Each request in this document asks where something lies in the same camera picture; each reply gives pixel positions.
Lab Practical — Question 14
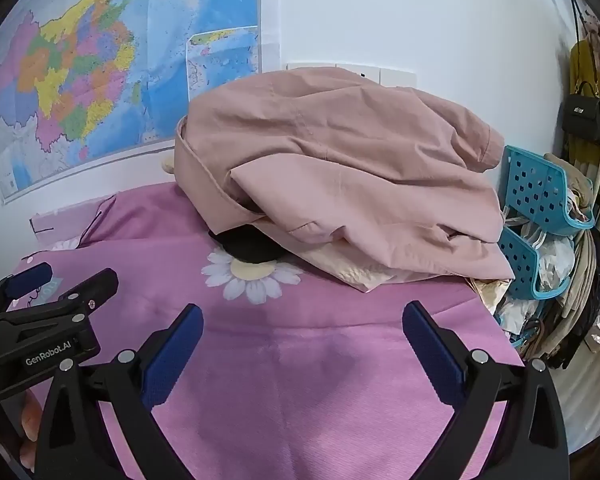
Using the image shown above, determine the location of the person's left hand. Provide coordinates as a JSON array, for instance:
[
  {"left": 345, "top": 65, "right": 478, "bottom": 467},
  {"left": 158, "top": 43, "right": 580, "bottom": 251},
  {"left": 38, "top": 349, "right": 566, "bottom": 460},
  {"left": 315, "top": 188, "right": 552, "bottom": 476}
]
[{"left": 19, "top": 389, "right": 48, "bottom": 473}]

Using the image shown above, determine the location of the cream cloth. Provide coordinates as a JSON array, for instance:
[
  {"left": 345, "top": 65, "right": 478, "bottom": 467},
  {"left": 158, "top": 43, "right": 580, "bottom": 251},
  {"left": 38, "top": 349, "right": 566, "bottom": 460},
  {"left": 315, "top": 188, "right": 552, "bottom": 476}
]
[{"left": 295, "top": 245, "right": 511, "bottom": 313}]

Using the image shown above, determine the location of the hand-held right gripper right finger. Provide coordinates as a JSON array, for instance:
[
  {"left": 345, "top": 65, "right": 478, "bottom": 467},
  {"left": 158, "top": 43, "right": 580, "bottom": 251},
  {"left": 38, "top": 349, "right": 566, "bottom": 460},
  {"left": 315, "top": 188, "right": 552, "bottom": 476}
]
[{"left": 402, "top": 301, "right": 571, "bottom": 480}]

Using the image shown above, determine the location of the black handbag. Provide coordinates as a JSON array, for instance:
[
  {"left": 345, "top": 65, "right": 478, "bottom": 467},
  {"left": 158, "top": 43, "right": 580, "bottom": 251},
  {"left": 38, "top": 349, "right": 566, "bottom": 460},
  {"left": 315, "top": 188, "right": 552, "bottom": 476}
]
[{"left": 561, "top": 81, "right": 600, "bottom": 148}]

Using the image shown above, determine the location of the mustard yellow garment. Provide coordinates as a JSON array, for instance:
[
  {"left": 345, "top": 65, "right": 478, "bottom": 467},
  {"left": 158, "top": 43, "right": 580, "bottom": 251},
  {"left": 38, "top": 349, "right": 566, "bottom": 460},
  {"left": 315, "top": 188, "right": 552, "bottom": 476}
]
[{"left": 567, "top": 40, "right": 600, "bottom": 177}]

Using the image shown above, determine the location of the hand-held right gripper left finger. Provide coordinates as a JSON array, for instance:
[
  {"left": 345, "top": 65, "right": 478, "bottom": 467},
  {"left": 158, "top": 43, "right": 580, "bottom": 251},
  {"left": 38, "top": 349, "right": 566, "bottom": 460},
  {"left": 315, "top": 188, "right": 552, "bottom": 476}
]
[{"left": 34, "top": 304, "right": 204, "bottom": 480}]

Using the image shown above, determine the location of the white plastic bag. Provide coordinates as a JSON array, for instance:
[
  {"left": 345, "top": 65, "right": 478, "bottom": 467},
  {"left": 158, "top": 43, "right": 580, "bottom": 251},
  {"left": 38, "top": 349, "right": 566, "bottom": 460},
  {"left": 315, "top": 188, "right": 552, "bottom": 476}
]
[{"left": 535, "top": 240, "right": 576, "bottom": 293}]

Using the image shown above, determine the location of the pink jacket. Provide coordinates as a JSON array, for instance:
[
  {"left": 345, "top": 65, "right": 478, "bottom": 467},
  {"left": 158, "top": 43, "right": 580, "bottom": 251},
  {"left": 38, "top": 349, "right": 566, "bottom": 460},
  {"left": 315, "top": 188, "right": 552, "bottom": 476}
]
[{"left": 174, "top": 66, "right": 515, "bottom": 281}]

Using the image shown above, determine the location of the colourful wall map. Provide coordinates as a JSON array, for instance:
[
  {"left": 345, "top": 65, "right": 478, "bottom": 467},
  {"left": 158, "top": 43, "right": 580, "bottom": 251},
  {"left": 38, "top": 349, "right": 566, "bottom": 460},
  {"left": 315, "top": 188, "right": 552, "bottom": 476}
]
[{"left": 0, "top": 0, "right": 263, "bottom": 206}]

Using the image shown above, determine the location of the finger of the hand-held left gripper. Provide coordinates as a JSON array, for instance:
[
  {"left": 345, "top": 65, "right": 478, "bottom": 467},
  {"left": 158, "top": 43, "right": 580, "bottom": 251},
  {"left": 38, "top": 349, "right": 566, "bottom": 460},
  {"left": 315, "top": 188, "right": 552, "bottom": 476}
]
[
  {"left": 39, "top": 267, "right": 119, "bottom": 318},
  {"left": 0, "top": 261, "right": 54, "bottom": 311}
]

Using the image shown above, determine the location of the pile of beige bags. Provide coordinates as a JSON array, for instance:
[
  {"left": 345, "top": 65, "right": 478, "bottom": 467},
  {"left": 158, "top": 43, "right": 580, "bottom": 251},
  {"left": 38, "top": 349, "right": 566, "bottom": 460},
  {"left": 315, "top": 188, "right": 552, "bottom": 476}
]
[{"left": 525, "top": 230, "right": 600, "bottom": 372}]

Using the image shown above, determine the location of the blue plastic basket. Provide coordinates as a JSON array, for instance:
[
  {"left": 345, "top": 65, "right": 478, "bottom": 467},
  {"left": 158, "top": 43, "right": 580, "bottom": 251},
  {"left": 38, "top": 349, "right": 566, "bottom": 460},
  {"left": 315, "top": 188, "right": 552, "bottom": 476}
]
[
  {"left": 497, "top": 230, "right": 556, "bottom": 301},
  {"left": 502, "top": 145, "right": 596, "bottom": 231}
]

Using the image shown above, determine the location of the black cloth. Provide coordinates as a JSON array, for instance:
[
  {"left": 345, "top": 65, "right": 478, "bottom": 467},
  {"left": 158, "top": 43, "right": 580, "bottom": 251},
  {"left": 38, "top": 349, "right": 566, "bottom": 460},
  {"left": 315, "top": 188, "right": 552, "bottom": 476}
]
[{"left": 208, "top": 227, "right": 286, "bottom": 265}]

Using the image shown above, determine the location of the pink floral bedsheet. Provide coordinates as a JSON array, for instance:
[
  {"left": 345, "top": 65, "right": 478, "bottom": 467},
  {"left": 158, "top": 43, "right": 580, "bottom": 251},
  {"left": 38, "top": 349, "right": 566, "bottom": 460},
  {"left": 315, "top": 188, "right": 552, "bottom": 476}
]
[{"left": 17, "top": 182, "right": 526, "bottom": 480}]

